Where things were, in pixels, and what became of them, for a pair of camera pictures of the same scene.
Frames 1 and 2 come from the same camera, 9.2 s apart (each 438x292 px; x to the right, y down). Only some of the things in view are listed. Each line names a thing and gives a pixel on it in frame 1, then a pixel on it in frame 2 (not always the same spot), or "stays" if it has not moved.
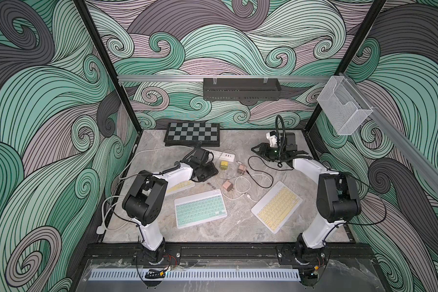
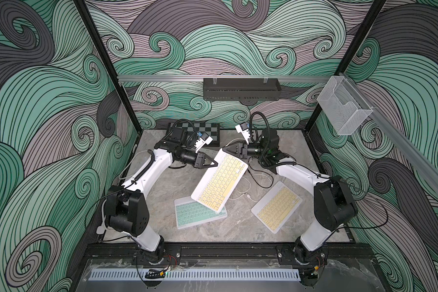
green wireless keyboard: x=199 y=208 stays
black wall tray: x=241 y=89 stays
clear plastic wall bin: x=344 y=107 stays
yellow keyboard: x=276 y=207 stays
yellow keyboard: x=180 y=187 -> x=217 y=186
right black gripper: x=266 y=151 -> x=240 y=152
